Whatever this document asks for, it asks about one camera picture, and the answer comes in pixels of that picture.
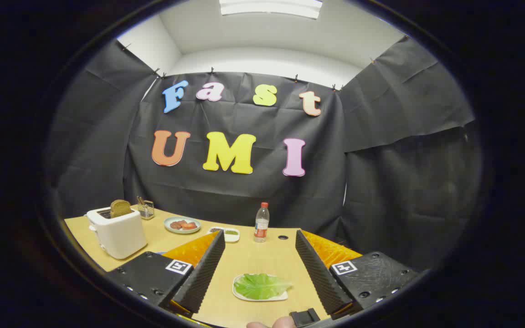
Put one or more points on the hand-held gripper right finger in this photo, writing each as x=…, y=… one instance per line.
x=319, y=278

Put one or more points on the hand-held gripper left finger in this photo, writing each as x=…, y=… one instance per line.
x=203, y=273

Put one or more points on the green lettuce leaf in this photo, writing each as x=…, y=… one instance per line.
x=258, y=286

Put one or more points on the brown bread slice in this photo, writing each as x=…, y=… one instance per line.
x=120, y=208

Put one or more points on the white square plate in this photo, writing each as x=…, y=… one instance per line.
x=281, y=297

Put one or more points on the white divided seasoning dish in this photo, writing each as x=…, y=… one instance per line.
x=232, y=237

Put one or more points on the red tomato slice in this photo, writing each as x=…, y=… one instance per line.
x=190, y=225

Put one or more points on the brown meat piece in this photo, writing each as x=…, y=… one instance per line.
x=177, y=225

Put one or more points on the pale green round plate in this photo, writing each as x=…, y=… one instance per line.
x=168, y=222

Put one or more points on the clear red-capped water bottle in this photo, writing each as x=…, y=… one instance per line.
x=261, y=225

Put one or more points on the black backdrop cloth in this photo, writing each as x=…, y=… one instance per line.
x=253, y=200

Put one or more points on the white toaster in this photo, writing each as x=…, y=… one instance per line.
x=121, y=234

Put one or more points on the ceiling light panel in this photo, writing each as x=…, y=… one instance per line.
x=271, y=8

